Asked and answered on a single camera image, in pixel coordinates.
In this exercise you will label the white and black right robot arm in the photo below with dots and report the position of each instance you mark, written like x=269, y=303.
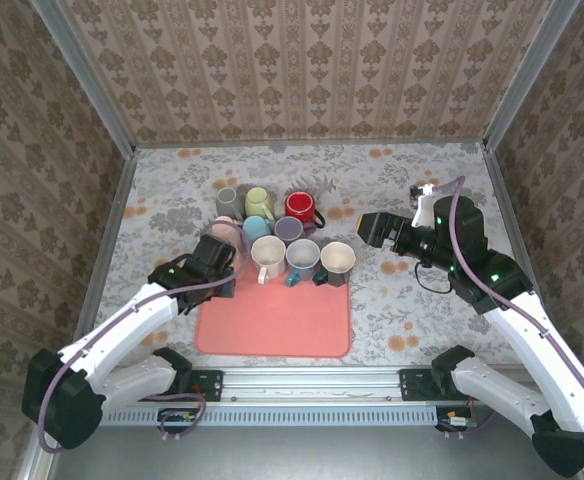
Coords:
x=532, y=335

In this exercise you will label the floral tablecloth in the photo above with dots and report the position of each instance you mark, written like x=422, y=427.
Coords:
x=372, y=170

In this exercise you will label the teal mug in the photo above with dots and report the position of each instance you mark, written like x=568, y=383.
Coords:
x=302, y=255

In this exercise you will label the dark charcoal mug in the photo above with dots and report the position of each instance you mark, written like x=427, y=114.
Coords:
x=338, y=257

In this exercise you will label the aluminium frame post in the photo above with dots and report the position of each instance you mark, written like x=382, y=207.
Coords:
x=92, y=85
x=527, y=75

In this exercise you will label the aluminium side rail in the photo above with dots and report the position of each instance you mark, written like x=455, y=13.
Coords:
x=106, y=250
x=497, y=175

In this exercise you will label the pale pink mug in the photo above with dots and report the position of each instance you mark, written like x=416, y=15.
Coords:
x=228, y=230

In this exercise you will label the cream white mug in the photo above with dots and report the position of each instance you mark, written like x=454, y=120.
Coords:
x=268, y=252

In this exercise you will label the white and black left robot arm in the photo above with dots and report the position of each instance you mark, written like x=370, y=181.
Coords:
x=122, y=325

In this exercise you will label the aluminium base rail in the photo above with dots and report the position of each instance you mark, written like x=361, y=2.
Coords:
x=312, y=385

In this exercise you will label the purple mug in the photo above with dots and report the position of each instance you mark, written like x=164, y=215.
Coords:
x=289, y=229

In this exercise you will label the small circuit board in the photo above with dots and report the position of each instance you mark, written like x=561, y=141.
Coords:
x=454, y=421
x=177, y=417

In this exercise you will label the grey mug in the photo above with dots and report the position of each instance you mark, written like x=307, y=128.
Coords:
x=227, y=200

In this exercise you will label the red mug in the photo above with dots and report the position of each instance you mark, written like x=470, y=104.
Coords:
x=299, y=205

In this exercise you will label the salmon pink rubber mat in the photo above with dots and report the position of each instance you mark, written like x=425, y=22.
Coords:
x=272, y=325

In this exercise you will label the yellow-green mug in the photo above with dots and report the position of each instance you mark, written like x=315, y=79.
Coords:
x=259, y=202

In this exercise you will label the light blue mug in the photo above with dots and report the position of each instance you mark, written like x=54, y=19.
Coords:
x=257, y=227

